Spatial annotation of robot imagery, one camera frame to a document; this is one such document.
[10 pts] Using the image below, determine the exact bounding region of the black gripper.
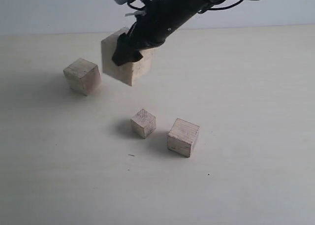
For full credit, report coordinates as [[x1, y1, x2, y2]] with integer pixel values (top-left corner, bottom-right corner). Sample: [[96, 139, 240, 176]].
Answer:
[[112, 0, 225, 66]]

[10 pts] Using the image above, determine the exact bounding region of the smallest wooden cube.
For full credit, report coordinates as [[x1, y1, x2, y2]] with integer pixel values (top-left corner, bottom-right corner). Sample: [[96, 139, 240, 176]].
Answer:
[[130, 109, 156, 138]]

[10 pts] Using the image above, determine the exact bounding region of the second largest wooden cube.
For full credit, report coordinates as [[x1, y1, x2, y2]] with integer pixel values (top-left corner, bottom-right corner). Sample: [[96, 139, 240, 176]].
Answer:
[[63, 58, 101, 96]]

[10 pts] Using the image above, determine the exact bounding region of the third largest wooden cube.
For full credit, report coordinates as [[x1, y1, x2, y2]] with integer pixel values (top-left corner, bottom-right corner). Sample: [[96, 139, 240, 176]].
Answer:
[[167, 118, 200, 158]]

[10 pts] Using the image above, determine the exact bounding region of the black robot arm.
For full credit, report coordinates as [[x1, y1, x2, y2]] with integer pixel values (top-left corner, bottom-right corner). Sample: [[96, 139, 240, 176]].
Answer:
[[112, 0, 244, 66]]

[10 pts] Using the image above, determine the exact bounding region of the black cable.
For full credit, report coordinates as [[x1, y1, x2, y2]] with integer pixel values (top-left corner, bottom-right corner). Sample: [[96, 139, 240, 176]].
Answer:
[[196, 0, 244, 14]]

